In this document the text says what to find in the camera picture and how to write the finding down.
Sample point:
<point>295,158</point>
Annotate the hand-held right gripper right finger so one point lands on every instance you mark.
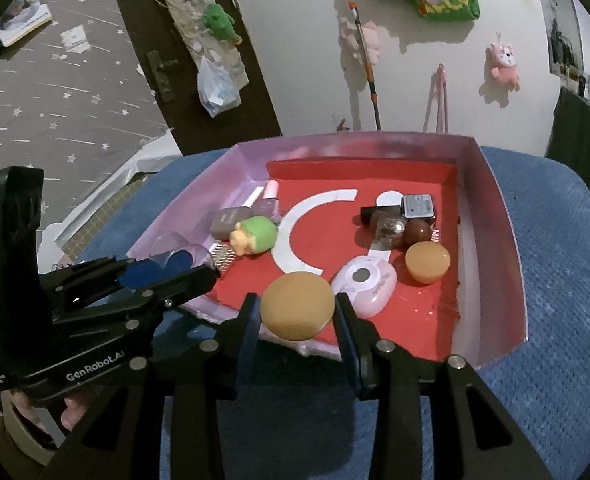
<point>347,340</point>

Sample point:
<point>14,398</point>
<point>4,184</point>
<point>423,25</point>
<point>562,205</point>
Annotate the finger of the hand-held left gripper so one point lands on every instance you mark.
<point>90,280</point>
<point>185,285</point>

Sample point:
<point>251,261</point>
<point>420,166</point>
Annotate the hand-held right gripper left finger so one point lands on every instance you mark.
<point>247,340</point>

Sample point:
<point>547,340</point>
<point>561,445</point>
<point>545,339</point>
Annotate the clear plastic cup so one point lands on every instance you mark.
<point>185,252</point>

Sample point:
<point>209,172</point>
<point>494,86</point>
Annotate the lilac round case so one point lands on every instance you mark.
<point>362,285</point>

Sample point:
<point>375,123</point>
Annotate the tan round disc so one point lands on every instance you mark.
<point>427,262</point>
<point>297,305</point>

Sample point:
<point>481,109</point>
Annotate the grey eyeshadow case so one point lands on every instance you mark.
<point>225,222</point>

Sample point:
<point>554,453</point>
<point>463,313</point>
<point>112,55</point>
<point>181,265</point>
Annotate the green yellow elephant toy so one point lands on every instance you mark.
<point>257,232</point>

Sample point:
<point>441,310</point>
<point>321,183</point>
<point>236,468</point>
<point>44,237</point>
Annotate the pink cardboard box red bottom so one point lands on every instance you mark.
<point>335,220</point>

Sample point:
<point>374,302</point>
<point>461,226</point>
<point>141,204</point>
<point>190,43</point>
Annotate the purple nail polish bottle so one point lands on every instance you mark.
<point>270,195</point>

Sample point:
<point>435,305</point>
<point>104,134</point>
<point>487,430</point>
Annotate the clear bottle brown round cap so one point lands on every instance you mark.
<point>417,232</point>

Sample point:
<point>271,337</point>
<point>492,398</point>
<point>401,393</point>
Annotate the black nail polish bottle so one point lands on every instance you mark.
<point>417,207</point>

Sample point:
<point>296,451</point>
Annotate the person's left hand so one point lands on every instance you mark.
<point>72,415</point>

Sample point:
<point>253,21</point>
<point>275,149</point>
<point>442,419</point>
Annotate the white plastic sheet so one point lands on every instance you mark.
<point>125,170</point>

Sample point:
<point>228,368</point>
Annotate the hanging plastic bag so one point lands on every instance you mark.
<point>215,90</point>

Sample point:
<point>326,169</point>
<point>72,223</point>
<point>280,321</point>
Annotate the blue blanket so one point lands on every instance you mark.
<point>550,260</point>

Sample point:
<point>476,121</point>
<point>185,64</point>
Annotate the white booklet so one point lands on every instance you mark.
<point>22,20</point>

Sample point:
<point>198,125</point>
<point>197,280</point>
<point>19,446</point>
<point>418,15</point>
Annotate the dark brown door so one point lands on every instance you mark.
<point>140,35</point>

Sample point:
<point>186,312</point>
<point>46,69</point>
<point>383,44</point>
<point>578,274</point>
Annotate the papers on door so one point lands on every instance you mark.
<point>190,25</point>

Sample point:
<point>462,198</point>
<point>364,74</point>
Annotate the green plush toy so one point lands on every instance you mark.
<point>220,20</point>

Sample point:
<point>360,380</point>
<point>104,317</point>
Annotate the white orange stick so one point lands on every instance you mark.
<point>367,67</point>

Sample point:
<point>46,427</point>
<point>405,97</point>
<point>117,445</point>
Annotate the pale pink plush toy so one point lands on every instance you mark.
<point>372,40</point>

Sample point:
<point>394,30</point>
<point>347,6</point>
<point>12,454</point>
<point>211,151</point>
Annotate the cluttered side table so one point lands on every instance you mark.
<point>585,135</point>

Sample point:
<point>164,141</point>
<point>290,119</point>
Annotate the wall poster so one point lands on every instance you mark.
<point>560,35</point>

